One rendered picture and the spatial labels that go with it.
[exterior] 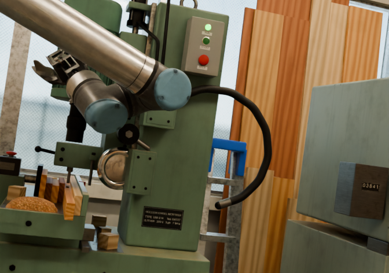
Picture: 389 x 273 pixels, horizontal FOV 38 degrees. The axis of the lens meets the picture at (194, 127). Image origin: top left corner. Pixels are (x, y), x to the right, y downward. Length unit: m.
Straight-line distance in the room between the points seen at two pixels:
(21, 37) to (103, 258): 1.75
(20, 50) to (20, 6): 1.90
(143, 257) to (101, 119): 0.44
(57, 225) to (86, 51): 0.48
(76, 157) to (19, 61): 1.42
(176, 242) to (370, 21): 2.22
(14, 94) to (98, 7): 1.43
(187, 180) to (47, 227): 0.45
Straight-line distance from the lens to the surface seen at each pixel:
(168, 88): 1.21
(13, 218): 1.45
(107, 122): 1.32
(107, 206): 3.06
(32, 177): 1.72
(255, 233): 2.97
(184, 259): 1.59
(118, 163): 1.60
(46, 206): 1.46
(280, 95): 3.20
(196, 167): 1.67
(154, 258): 1.57
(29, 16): 1.17
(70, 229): 1.45
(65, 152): 1.69
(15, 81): 3.04
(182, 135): 1.66
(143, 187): 1.55
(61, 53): 1.49
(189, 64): 1.61
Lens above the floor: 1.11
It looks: 2 degrees up
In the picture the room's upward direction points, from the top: 8 degrees clockwise
